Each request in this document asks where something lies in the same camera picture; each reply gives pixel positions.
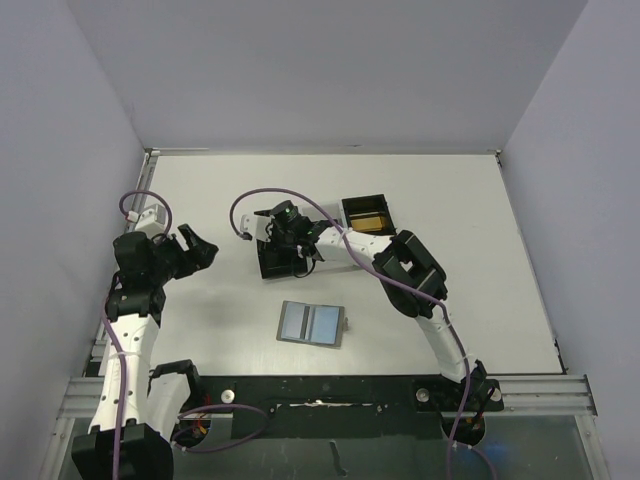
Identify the grey leather card holder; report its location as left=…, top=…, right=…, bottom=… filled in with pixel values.
left=276, top=301, right=348, bottom=348

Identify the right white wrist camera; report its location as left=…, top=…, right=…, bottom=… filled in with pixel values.
left=239, top=214, right=258, bottom=241

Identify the black white three-bin tray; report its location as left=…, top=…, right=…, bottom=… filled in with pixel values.
left=253, top=194, right=396, bottom=280

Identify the gold card in right bin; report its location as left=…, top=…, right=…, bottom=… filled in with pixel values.
left=350, top=213, right=389, bottom=235

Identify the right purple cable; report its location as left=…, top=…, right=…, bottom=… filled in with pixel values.
left=229, top=187, right=499, bottom=480

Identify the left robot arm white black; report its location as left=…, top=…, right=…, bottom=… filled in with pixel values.
left=71, top=224, right=218, bottom=479

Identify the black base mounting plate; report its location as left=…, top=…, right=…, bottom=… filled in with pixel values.
left=173, top=375, right=504, bottom=447

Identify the aluminium frame rail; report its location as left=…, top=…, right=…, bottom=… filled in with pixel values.
left=494, top=374, right=598, bottom=416

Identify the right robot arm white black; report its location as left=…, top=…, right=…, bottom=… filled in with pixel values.
left=253, top=200, right=502, bottom=406

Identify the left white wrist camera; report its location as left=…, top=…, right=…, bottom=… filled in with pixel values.
left=133, top=204, right=167, bottom=238

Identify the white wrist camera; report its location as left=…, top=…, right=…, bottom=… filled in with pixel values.
left=239, top=214, right=258, bottom=241
left=133, top=204, right=167, bottom=238

